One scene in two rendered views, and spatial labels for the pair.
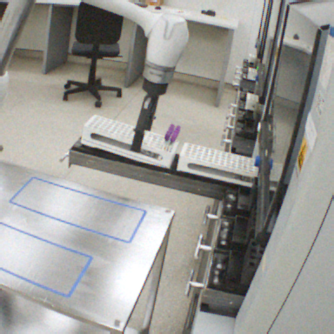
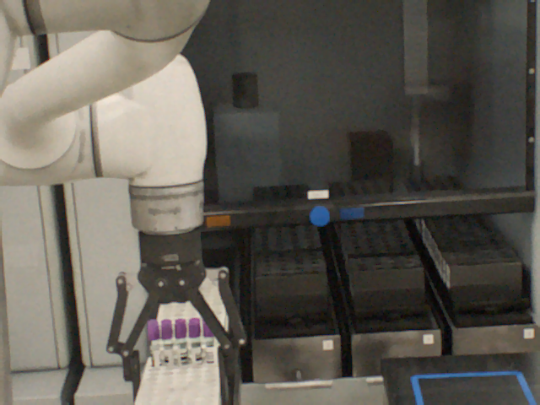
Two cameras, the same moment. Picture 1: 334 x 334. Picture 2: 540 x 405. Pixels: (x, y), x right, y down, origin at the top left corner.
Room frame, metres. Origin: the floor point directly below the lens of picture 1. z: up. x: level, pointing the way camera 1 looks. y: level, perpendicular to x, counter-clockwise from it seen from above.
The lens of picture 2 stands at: (1.25, 1.37, 1.45)
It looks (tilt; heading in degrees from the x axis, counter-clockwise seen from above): 16 degrees down; 263
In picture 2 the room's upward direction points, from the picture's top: 3 degrees counter-clockwise
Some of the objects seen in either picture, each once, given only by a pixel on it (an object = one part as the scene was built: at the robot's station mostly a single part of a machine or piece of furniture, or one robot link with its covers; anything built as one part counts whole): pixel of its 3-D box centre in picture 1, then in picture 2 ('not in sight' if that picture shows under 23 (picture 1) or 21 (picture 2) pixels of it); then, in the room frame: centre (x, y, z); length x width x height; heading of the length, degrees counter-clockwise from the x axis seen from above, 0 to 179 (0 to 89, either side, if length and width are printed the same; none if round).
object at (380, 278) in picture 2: (253, 225); (387, 285); (0.87, -0.24, 0.85); 0.12 x 0.02 x 0.06; 172
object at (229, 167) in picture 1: (226, 168); (193, 329); (1.18, -0.18, 0.83); 0.30 x 0.10 x 0.06; 83
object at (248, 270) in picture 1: (250, 263); (484, 280); (0.72, -0.22, 0.85); 0.12 x 0.02 x 0.06; 172
